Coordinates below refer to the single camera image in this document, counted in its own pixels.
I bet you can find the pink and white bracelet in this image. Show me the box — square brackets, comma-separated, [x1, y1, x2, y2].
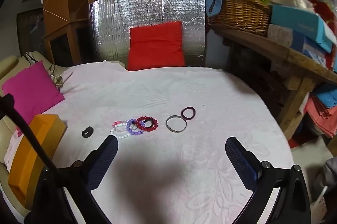
[113, 120, 129, 132]

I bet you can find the silver bangle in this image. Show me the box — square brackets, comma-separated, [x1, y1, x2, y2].
[166, 115, 188, 133]

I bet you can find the orange box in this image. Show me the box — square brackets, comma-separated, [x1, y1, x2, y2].
[8, 114, 66, 210]

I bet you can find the red cushion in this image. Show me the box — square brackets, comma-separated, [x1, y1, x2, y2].
[127, 21, 186, 72]

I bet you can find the floral patterned cloth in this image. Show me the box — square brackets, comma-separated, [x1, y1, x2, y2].
[47, 65, 65, 90]

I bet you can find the purple bead bracelet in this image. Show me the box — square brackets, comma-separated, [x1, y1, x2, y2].
[126, 119, 146, 135]

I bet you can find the dark purple hair tie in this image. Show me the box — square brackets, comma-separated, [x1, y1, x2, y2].
[181, 107, 197, 120]

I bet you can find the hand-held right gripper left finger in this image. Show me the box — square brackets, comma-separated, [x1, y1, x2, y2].
[25, 135, 119, 224]

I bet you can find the wicker basket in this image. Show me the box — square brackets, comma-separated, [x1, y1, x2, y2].
[207, 0, 271, 36]

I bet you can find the stack of coral cloths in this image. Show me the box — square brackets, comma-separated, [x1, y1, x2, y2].
[303, 95, 337, 137]

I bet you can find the magenta cushion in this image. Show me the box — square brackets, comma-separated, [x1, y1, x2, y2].
[1, 61, 65, 132]

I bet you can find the beige leather sofa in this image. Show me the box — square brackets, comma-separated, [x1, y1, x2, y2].
[0, 51, 71, 224]

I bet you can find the rough wooden table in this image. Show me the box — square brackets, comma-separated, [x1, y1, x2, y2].
[208, 23, 337, 140]

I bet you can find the red bead bracelet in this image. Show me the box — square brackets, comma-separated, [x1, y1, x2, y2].
[135, 116, 158, 132]

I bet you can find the black cable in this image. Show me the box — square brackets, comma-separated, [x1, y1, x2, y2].
[0, 94, 57, 173]

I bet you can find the white patterned box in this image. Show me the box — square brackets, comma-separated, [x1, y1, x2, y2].
[267, 24, 294, 47]

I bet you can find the teal cardboard box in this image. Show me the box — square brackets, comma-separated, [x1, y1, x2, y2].
[271, 4, 333, 53]

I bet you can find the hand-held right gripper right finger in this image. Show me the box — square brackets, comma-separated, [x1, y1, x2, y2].
[225, 137, 312, 224]

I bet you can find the white bead bracelet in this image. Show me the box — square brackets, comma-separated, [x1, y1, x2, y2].
[110, 124, 131, 139]

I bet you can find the silver foil insulation sheet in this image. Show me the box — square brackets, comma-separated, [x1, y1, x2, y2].
[88, 0, 206, 69]

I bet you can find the pale pink fleece blanket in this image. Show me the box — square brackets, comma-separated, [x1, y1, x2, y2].
[56, 59, 295, 224]

